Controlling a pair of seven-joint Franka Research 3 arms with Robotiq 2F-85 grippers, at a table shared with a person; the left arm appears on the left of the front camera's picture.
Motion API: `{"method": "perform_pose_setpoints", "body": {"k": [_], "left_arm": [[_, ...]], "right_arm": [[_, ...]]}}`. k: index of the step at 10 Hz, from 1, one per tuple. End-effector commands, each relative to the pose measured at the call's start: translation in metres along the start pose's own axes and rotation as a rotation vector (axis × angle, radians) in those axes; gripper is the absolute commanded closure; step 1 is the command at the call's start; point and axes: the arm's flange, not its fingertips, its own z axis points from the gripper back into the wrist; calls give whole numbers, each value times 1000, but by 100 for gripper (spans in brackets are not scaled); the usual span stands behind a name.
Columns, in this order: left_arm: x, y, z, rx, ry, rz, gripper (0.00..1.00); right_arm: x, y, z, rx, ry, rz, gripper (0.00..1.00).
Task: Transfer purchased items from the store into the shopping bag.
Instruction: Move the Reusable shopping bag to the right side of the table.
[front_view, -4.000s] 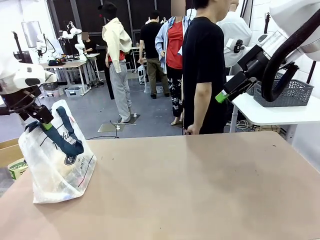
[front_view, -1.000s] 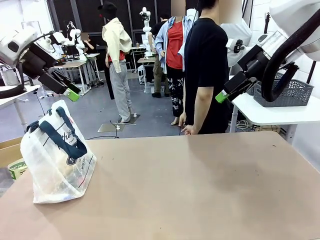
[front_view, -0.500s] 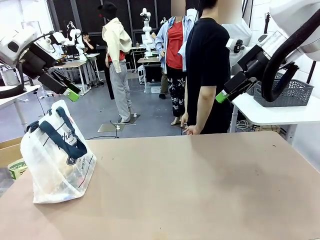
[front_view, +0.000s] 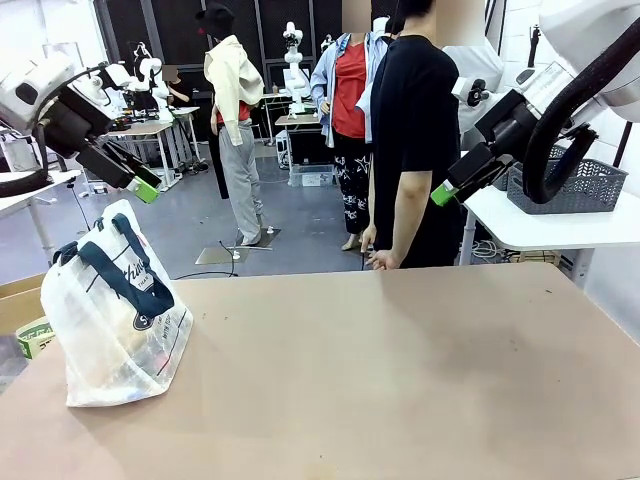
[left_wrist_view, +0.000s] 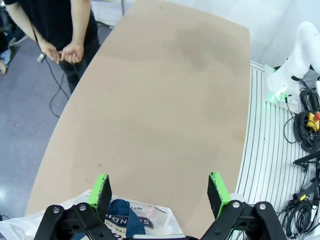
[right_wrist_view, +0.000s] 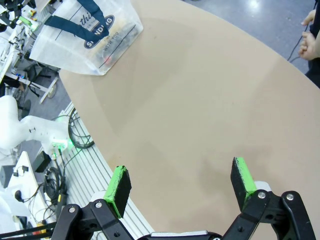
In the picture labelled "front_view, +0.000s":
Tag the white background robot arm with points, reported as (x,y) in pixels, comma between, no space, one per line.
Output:
(295,70)
(145,70)

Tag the wooden robot desk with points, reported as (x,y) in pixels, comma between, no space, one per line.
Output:
(297,120)

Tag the person's right forearm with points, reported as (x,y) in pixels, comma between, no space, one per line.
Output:
(412,215)

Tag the person in black T-shirt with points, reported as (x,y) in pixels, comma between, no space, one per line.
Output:
(415,100)

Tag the seated person in black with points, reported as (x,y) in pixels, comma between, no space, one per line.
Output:
(177,90)

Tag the brown cardboard box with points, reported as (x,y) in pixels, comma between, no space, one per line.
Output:
(20,305)

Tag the clear plastic storage box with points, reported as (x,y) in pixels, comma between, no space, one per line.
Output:
(312,177)

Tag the black stand pole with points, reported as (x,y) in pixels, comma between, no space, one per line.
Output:
(622,145)

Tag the grey plastic lattice basket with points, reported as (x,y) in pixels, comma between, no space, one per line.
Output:
(575,190)
(510,177)

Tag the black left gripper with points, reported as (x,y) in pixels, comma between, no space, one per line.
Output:
(75,120)

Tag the wooden pallet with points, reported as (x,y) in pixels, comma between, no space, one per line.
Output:
(537,256)

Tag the person's left hand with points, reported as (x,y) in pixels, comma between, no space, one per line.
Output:
(370,239)

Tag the white chest-mounted camera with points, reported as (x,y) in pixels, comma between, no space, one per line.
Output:
(470,92)

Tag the dark sneakers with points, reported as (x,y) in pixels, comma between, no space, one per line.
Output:
(195,167)

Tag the green and white carton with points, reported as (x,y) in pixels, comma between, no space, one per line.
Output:
(35,340)

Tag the white side table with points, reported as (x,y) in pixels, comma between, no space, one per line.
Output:
(550,230)

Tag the person's right hand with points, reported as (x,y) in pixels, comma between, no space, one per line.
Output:
(387,260)

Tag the small background desk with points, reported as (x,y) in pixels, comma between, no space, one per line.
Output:
(272,96)

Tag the small white background robot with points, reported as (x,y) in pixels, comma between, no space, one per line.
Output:
(330,42)

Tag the mannequin in red top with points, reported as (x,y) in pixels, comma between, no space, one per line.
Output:
(350,90)

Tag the black cabinet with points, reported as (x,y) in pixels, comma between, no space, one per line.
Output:
(310,147)

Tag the metal floor plate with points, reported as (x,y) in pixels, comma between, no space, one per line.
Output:
(215,256)

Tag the desk with green edge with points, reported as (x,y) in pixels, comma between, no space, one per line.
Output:
(150,127)

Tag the mannequin in cream jacket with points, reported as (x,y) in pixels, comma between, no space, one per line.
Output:
(232,85)

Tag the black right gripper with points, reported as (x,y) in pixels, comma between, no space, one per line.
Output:
(510,120)

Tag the metal mannequin base plate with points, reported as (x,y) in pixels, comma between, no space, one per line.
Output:
(265,240)

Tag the white round stand table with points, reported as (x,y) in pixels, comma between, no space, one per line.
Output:
(30,197)

